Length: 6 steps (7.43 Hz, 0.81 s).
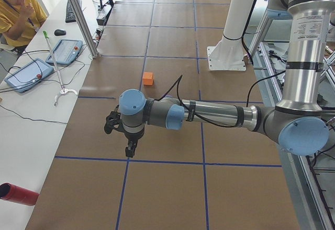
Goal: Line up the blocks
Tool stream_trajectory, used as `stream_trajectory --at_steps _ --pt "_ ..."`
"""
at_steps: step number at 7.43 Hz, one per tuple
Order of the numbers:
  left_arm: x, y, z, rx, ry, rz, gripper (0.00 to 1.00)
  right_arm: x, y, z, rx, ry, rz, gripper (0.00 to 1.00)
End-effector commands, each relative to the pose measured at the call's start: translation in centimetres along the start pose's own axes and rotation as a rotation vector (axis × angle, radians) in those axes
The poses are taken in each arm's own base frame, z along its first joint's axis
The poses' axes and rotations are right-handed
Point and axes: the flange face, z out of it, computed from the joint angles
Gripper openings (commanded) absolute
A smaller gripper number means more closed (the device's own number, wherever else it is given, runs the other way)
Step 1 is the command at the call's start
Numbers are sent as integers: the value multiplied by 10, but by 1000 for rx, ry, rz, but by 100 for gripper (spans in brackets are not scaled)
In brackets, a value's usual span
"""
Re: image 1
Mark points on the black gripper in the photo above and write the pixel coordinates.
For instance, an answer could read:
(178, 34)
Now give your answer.
(132, 137)

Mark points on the orange foam cube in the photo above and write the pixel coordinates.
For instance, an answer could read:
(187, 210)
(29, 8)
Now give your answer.
(148, 79)

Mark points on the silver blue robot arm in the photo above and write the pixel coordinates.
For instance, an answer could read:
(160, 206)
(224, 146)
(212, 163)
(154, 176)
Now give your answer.
(294, 122)

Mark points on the far blue teach pendant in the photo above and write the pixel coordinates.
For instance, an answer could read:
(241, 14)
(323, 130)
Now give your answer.
(66, 50)

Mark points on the blue teach pendant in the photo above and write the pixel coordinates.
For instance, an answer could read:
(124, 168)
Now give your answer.
(66, 50)
(29, 75)

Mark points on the near blue teach pendant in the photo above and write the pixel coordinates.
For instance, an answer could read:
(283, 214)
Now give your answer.
(29, 75)

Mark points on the red cylinder tube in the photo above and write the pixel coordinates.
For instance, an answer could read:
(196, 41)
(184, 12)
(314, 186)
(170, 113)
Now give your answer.
(17, 194)

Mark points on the black computer mouse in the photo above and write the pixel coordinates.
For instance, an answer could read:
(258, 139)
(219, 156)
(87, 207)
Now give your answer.
(59, 32)

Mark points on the black keyboard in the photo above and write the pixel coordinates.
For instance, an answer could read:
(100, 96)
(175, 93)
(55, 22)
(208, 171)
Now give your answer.
(69, 13)

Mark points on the person in yellow shirt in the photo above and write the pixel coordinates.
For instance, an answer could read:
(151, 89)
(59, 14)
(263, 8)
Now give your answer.
(20, 21)

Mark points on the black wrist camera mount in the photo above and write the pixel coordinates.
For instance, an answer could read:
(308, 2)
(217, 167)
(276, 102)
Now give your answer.
(114, 122)

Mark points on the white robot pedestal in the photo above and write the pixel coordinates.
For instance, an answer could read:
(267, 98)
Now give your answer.
(228, 54)

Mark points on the aluminium frame post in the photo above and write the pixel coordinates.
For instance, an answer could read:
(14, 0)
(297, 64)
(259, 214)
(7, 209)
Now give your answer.
(84, 28)

